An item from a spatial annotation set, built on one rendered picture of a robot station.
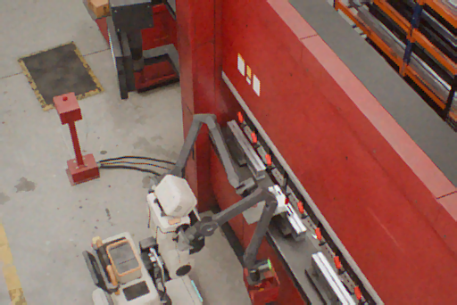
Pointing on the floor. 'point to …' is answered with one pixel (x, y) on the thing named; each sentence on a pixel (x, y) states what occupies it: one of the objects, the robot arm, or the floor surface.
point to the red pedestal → (78, 166)
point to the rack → (407, 40)
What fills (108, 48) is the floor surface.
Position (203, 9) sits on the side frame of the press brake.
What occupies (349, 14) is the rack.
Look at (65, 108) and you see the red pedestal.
